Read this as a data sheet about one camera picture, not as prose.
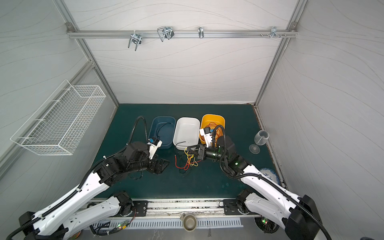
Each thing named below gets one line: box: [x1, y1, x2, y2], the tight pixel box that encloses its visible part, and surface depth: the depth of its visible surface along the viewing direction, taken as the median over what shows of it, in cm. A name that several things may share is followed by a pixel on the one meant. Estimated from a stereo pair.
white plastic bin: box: [173, 117, 201, 151], surface depth 103 cm
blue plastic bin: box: [148, 116, 176, 149], surface depth 106 cm
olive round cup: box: [180, 214, 197, 232], surface depth 70 cm
